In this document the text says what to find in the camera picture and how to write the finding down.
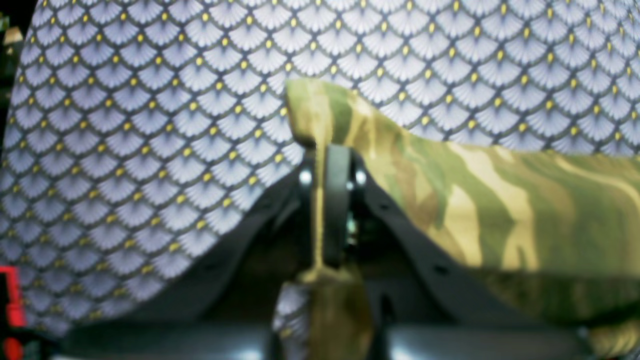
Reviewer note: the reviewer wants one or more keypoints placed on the camouflage T-shirt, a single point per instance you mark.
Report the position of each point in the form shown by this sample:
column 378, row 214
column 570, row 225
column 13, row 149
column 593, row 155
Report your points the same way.
column 554, row 234

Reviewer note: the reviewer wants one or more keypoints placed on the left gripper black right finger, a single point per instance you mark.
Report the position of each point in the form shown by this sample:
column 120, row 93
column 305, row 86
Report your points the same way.
column 452, row 289

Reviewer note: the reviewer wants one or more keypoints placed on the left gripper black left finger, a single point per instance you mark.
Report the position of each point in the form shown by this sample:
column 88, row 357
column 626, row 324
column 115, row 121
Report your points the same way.
column 239, row 279

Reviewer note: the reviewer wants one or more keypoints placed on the patterned blue tablecloth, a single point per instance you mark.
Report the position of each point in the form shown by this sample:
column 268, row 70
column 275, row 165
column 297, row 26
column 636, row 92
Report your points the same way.
column 140, row 131

